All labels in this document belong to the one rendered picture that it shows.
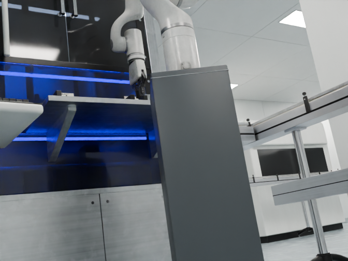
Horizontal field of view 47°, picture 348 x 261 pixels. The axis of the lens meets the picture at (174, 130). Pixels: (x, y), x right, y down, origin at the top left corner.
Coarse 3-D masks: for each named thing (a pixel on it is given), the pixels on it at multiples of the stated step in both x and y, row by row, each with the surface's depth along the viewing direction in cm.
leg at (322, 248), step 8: (296, 128) 228; (304, 128) 232; (296, 136) 231; (296, 144) 230; (296, 152) 230; (304, 152) 229; (304, 160) 227; (304, 168) 226; (304, 176) 225; (312, 200) 222; (312, 208) 221; (312, 216) 220; (312, 224) 220; (320, 224) 219; (320, 232) 217; (320, 240) 216; (320, 248) 216
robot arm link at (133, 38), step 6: (132, 30) 190; (138, 30) 191; (126, 36) 189; (132, 36) 189; (138, 36) 190; (126, 42) 187; (132, 42) 188; (138, 42) 189; (126, 48) 188; (132, 48) 187; (138, 48) 188; (126, 54) 190
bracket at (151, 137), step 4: (152, 132) 197; (152, 136) 197; (152, 140) 197; (152, 144) 197; (152, 148) 197; (156, 148) 193; (152, 152) 197; (156, 152) 193; (152, 156) 196; (156, 156) 196
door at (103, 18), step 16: (64, 0) 200; (80, 0) 204; (96, 0) 209; (112, 0) 214; (80, 16) 201; (96, 16) 206; (112, 16) 211; (80, 32) 199; (96, 32) 203; (80, 48) 196; (96, 48) 201; (96, 64) 198; (112, 64) 203; (128, 64) 208
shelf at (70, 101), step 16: (48, 96) 138; (64, 96) 141; (48, 112) 150; (80, 112) 155; (96, 112) 158; (112, 112) 161; (128, 112) 164; (144, 112) 167; (32, 128) 166; (48, 128) 169; (80, 128) 176; (96, 128) 180; (112, 128) 184; (128, 128) 188; (144, 128) 192
